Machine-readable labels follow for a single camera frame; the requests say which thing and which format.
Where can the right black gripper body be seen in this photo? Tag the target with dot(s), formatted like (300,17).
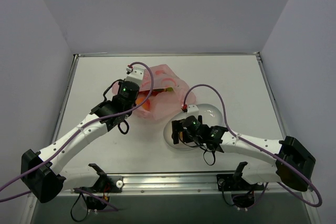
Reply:
(176,131)

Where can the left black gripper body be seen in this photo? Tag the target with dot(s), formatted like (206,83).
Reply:
(132,104)

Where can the orange fake peach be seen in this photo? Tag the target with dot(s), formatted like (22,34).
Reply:
(146,104)

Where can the pink plastic bag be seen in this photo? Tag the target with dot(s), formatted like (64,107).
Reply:
(167,103)

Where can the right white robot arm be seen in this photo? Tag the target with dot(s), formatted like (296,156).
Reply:
(287,161)

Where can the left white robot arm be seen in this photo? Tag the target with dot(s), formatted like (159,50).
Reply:
(44,173)

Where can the white oval plate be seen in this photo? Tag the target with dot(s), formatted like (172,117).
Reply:
(210,116)

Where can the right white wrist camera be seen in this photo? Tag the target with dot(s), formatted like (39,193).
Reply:
(190,110)

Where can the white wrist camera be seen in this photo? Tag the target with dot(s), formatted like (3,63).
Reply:
(134,74)
(190,110)

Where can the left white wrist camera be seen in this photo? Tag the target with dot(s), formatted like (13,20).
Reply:
(134,74)

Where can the aluminium front rail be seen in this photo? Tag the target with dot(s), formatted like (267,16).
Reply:
(158,184)

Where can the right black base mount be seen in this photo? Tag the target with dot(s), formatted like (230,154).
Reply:
(227,182)

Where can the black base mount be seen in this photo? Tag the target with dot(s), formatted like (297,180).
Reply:
(108,184)
(227,182)

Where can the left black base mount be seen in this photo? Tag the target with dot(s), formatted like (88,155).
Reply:
(108,184)

